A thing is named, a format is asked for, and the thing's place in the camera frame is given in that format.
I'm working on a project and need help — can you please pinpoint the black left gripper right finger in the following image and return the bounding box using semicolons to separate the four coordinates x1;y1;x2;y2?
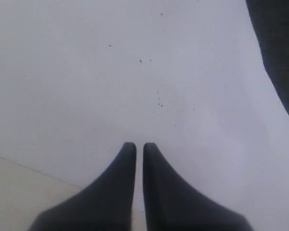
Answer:
143;143;253;231

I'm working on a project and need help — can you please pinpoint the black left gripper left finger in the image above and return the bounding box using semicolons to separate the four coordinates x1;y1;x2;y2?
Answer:
29;142;136;231

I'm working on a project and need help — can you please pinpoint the dark sleeve of person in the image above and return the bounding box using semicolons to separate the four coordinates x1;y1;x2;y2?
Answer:
246;0;289;115

